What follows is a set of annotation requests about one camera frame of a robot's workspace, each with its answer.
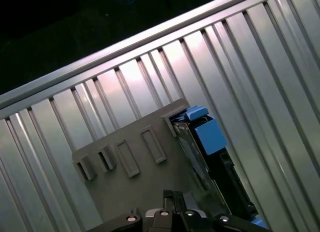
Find hard disk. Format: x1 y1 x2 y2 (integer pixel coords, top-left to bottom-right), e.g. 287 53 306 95
169 106 266 230

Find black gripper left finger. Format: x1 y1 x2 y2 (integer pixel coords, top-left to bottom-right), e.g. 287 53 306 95
90 189 175 232

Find grey parts rack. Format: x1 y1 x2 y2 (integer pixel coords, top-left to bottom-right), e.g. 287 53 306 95
71 98 226 232

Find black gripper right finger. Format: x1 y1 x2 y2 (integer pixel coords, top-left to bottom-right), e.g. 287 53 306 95
174 191 270 232

